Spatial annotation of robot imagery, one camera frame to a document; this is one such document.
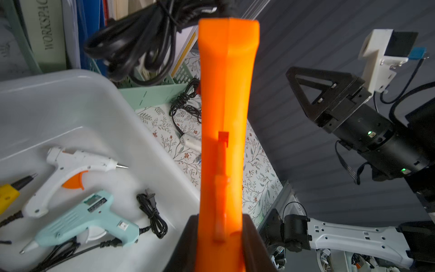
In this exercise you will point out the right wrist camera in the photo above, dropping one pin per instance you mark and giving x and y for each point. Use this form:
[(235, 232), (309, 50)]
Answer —
[(383, 50)]

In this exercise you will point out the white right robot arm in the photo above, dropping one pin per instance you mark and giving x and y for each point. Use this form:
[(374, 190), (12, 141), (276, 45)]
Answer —
[(337, 103)]

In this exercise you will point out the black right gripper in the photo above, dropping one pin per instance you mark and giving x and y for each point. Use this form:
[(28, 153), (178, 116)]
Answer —
[(391, 149)]

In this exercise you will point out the white orange-trigger glue gun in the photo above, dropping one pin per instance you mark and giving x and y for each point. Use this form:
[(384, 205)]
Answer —
[(68, 173)]

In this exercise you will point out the Workspace book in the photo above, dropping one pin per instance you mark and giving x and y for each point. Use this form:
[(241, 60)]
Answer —
[(44, 25)]

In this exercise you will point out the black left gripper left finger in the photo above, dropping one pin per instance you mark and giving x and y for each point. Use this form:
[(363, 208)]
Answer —
[(183, 258)]

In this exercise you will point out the mint green glue gun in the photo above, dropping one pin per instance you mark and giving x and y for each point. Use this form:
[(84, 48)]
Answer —
[(94, 216)]

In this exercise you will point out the orange glue gun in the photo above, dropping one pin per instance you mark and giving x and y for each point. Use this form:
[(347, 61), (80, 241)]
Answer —
[(228, 49)]

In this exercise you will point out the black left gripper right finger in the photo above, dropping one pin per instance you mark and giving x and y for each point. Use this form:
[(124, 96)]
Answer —
[(256, 257)]

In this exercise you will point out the white plastic storage box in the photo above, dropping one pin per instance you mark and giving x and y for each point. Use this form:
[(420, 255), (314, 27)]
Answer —
[(75, 132)]

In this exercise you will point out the yellow glue gun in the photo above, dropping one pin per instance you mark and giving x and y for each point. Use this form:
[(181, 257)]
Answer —
[(10, 192)]

